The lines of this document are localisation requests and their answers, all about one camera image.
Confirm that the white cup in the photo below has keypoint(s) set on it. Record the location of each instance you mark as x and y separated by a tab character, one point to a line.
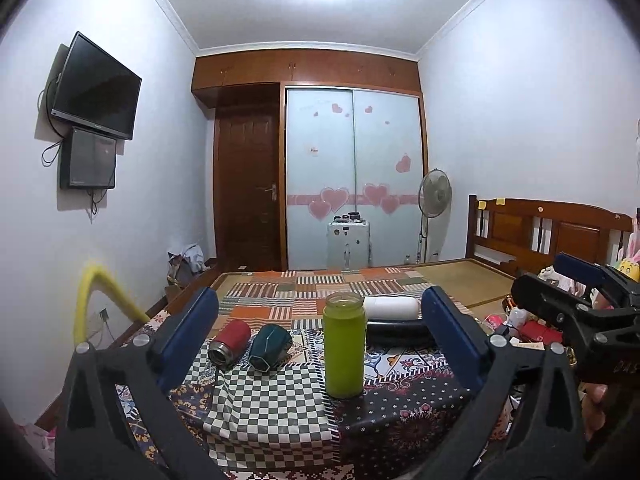
390	307

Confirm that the person's right hand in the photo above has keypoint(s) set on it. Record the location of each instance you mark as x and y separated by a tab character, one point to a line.
595	402

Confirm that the wooden bed headboard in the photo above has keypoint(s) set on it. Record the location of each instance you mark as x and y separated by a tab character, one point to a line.
545	232

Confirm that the wall-mounted black television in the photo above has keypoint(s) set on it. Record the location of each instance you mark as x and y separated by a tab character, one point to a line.
95	87

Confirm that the dark green cup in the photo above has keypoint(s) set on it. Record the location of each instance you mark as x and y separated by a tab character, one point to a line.
268	352

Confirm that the patchwork printed blanket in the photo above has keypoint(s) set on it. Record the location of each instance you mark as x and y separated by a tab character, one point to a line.
310	295

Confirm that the white metal cabinet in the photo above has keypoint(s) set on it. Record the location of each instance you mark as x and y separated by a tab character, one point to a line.
349	245

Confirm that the grey bag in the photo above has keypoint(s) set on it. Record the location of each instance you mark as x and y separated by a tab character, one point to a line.
186	265

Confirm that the small grey wall monitor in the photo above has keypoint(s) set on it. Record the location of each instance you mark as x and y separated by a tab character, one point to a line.
89	160

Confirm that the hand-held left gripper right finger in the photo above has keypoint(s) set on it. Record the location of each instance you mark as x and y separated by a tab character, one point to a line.
454	338

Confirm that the yellow foam tube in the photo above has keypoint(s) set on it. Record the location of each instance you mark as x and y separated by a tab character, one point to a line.
87	300

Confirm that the brown wooden door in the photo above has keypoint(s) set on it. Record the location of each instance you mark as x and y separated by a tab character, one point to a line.
247	190

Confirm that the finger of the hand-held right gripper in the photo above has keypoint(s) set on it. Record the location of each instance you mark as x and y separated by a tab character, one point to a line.
545	300
580	271

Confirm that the red packet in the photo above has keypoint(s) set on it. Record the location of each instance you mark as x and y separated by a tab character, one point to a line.
540	332

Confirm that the red thermos bottle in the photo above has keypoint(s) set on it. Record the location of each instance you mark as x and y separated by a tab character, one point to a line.
229	347

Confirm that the green checkered cloth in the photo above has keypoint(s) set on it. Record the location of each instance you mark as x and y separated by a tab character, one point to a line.
265	410

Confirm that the standing electric fan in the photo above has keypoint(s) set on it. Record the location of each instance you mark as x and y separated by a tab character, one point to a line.
434	195

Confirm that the black bottle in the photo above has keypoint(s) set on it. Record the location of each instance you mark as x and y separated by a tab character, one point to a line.
400	335

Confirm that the woven bed mat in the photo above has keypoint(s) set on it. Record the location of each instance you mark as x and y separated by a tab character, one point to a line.
465	280

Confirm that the wooden wardrobe with heart doors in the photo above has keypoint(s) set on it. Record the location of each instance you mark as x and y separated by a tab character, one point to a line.
350	160

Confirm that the yellow plush toy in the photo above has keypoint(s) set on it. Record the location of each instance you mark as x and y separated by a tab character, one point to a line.
631	265

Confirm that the lime green bottle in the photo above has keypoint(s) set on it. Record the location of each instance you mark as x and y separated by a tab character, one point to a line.
344	350

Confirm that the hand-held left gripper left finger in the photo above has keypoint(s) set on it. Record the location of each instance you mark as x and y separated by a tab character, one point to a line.
189	336

